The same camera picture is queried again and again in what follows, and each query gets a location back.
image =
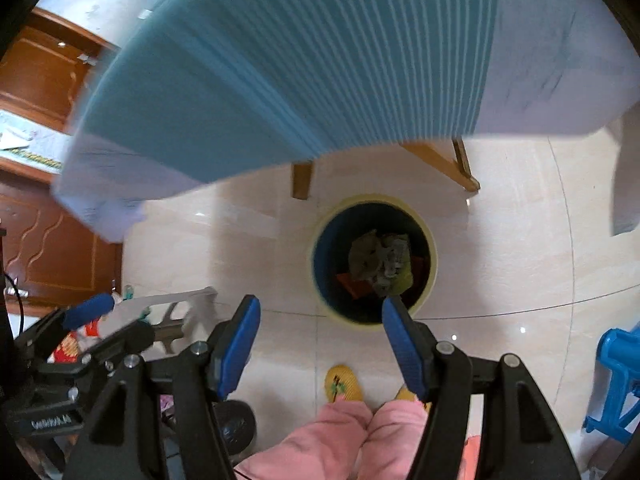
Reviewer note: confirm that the dark round object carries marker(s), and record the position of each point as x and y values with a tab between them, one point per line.
240	427

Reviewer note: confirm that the teal and white printed tablecloth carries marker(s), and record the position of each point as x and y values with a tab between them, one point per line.
300	60

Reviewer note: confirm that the person's pink pants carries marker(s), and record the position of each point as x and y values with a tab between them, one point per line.
320	440

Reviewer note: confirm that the brown wooden door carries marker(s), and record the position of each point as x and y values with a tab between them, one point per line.
45	75

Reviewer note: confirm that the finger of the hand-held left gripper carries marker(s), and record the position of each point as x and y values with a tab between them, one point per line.
90	306
127	336

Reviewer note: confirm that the blue plastic stool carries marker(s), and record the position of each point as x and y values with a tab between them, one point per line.
617	385

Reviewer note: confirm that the yellow slipper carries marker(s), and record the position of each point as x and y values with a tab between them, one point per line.
342	382
406	394

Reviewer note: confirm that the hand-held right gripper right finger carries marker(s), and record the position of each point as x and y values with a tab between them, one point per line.
402	350

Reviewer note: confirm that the blue trash bin yellow rim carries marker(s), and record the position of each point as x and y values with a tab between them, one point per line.
332	240

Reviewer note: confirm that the red printed plastic bag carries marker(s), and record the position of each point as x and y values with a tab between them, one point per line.
67	350

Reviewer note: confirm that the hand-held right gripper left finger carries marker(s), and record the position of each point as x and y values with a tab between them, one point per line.
240	345

